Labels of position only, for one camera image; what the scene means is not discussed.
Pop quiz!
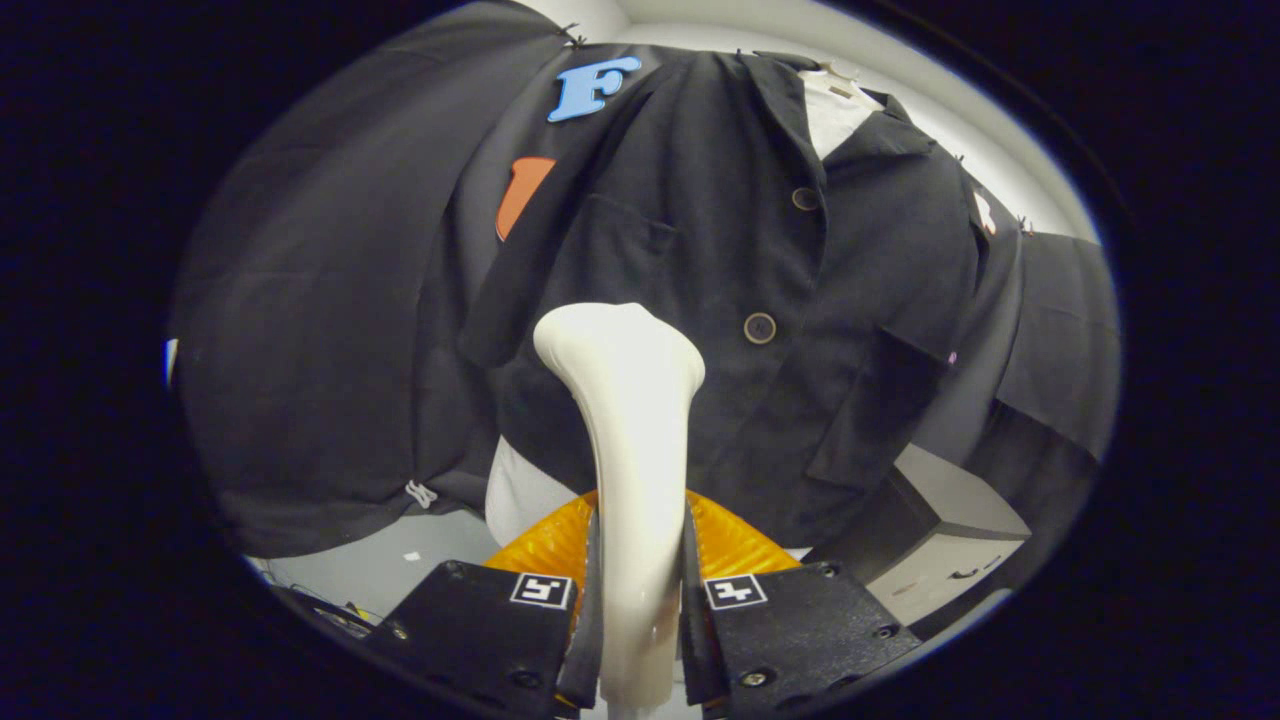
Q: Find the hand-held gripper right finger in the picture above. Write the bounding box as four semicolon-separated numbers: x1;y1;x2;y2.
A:
683;490;926;716

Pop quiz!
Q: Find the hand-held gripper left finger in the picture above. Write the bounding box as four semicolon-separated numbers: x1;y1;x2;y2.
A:
365;490;604;720

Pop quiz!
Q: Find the white garment steamer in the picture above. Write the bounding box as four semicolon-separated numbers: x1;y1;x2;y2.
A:
533;302;707;720

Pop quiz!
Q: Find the black suit jacket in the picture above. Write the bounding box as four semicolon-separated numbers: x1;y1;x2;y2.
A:
455;50;989;551

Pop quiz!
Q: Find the white mannequin torso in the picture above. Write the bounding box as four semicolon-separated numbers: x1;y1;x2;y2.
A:
485;65;886;549

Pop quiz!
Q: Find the grey cabinet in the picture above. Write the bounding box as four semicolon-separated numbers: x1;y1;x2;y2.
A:
805;443;1031;626

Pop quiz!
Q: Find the black backdrop cloth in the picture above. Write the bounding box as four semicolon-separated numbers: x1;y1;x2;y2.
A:
168;0;1121;561

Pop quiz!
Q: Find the black floor cable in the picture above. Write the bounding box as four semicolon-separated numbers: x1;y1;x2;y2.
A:
268;583;383;641

